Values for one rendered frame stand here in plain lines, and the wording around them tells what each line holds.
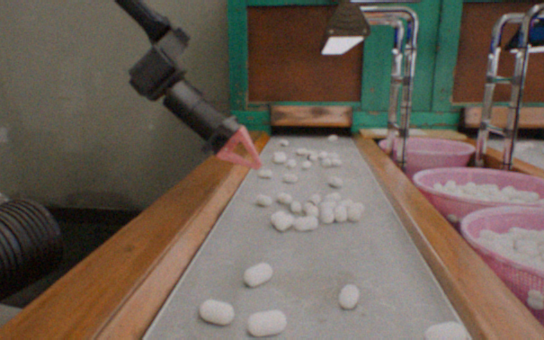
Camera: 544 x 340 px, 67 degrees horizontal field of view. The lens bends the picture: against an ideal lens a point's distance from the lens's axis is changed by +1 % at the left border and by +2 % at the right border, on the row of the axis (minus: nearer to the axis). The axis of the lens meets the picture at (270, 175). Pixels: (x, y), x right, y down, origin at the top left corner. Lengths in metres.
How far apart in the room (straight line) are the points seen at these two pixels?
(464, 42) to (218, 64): 1.36
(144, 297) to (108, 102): 2.35
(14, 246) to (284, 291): 0.37
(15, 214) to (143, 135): 2.03
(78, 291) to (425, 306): 0.36
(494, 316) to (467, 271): 0.09
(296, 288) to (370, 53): 1.19
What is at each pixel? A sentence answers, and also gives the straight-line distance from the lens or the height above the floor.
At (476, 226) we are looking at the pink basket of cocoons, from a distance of 0.70.
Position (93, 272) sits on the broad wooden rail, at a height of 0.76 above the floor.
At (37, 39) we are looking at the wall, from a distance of 2.99.
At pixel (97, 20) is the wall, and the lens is 2.77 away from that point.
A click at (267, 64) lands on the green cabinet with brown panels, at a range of 1.57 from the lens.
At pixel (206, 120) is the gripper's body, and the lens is 0.72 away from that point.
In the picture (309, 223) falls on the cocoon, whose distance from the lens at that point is 0.63.
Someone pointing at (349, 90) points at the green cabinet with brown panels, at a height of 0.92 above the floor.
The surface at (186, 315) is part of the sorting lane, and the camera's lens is 0.45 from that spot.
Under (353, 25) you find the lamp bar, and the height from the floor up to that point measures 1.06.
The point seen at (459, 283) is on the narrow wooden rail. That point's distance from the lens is 0.48.
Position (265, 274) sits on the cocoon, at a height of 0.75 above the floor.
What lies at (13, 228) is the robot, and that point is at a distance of 0.66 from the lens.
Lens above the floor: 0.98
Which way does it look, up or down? 14 degrees down
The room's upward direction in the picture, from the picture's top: straight up
